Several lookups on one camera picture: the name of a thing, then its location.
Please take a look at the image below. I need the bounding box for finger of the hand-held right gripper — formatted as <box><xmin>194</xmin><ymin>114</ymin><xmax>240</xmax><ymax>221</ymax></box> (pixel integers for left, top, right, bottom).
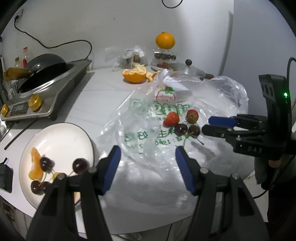
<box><xmin>201</xmin><ymin>124</ymin><xmax>266</xmax><ymax>142</ymax></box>
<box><xmin>208</xmin><ymin>114</ymin><xmax>270</xmax><ymax>131</ymax></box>

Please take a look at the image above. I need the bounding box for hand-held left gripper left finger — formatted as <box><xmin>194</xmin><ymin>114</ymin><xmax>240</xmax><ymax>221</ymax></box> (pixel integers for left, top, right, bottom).
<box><xmin>26</xmin><ymin>145</ymin><xmax>122</xmax><ymax>241</ymax></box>

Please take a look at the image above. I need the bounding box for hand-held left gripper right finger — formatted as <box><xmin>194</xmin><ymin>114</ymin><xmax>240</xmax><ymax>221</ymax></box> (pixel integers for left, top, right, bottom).
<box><xmin>175</xmin><ymin>146</ymin><xmax>270</xmax><ymax>241</ymax></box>

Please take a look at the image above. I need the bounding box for red strawberry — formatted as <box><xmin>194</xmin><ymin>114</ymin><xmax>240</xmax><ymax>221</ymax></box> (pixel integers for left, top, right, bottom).
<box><xmin>163</xmin><ymin>112</ymin><xmax>180</xmax><ymax>127</ymax></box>
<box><xmin>186</xmin><ymin>109</ymin><xmax>199</xmax><ymax>124</ymax></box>

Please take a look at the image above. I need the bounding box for clear printed plastic bag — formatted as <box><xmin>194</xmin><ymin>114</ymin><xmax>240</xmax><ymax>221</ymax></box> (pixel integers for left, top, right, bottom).
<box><xmin>96</xmin><ymin>68</ymin><xmax>249</xmax><ymax>209</ymax></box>

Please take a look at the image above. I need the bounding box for peeled orange chunk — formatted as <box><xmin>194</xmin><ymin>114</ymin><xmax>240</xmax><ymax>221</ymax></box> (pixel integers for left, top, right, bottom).
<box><xmin>52</xmin><ymin>173</ymin><xmax>82</xmax><ymax>206</ymax></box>

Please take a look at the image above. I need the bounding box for white plate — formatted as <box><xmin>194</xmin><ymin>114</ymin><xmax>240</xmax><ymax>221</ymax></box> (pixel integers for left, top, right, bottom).
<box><xmin>19</xmin><ymin>122</ymin><xmax>94</xmax><ymax>209</ymax></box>

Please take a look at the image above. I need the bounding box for single orange segment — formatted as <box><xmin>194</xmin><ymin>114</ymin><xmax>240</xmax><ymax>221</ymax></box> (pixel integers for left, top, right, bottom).
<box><xmin>28</xmin><ymin>147</ymin><xmax>45</xmax><ymax>181</ymax></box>

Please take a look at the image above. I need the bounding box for orange peel piece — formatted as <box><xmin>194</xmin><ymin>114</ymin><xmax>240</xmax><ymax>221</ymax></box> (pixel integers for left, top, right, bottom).
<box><xmin>146</xmin><ymin>71</ymin><xmax>161</xmax><ymax>82</ymax></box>

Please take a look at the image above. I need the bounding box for clear dessert cup with fruit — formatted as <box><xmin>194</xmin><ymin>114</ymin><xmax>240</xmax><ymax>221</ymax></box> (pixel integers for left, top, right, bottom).
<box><xmin>151</xmin><ymin>47</ymin><xmax>180</xmax><ymax>71</ymax></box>

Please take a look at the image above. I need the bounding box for stainless steel induction cooker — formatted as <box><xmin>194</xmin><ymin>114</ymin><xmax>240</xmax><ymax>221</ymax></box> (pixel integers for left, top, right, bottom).
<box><xmin>0</xmin><ymin>59</ymin><xmax>93</xmax><ymax>121</ymax></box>

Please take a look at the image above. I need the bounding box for half-peeled orange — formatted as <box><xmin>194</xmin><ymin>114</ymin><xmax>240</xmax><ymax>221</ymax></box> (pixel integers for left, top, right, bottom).
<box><xmin>122</xmin><ymin>62</ymin><xmax>147</xmax><ymax>84</ymax></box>

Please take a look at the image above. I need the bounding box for whole orange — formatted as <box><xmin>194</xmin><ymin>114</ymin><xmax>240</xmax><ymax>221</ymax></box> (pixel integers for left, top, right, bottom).
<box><xmin>155</xmin><ymin>32</ymin><xmax>175</xmax><ymax>50</ymax></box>

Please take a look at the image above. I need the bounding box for black chopstick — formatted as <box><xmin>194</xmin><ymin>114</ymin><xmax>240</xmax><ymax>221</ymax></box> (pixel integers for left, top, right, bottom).
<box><xmin>4</xmin><ymin>118</ymin><xmax>39</xmax><ymax>150</ymax></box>

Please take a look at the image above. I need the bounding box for black pouch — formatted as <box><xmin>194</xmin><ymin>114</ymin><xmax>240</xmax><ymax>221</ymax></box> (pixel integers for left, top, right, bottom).
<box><xmin>0</xmin><ymin>158</ymin><xmax>14</xmax><ymax>193</ymax></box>

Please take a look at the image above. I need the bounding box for crumpled clear plastic bag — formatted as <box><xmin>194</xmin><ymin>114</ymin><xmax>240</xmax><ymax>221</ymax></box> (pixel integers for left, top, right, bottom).
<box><xmin>105</xmin><ymin>45</ymin><xmax>148</xmax><ymax>71</ymax></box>

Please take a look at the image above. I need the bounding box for black cable under table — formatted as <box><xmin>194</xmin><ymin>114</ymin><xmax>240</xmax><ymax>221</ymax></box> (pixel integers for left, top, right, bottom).
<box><xmin>165</xmin><ymin>224</ymin><xmax>174</xmax><ymax>241</ymax></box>

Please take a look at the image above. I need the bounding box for black wok with wooden handle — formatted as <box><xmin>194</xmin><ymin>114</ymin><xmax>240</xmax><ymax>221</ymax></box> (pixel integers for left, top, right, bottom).
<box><xmin>3</xmin><ymin>54</ymin><xmax>68</xmax><ymax>81</ymax></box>

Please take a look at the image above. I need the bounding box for black hanging wall cable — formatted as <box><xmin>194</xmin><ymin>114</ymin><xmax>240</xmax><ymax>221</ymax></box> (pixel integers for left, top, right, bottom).
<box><xmin>161</xmin><ymin>0</ymin><xmax>184</xmax><ymax>8</ymax></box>

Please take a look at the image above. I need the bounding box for black cooker power cable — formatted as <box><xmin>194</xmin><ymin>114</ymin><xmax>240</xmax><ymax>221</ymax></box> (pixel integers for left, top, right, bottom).
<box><xmin>14</xmin><ymin>16</ymin><xmax>93</xmax><ymax>59</ymax></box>

